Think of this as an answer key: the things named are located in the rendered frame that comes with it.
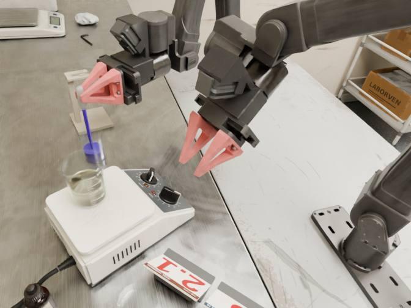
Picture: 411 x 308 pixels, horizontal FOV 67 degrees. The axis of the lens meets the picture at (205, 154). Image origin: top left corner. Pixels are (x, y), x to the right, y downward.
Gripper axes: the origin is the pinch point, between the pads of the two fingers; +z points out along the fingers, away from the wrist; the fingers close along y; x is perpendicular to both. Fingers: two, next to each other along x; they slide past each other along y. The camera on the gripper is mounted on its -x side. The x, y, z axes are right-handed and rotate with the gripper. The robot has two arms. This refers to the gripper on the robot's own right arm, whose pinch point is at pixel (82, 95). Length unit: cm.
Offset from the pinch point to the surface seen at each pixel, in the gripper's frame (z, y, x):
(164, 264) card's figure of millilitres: 8.4, 28.5, 12.5
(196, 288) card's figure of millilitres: 8.1, 34.5, 12.0
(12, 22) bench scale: -17, -67, 11
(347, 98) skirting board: -239, 3, 108
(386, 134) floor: -217, 45, 111
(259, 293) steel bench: 1.4, 41.4, 14.9
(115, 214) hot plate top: 10.0, 20.3, 5.9
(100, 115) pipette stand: -9.0, -10.5, 14.4
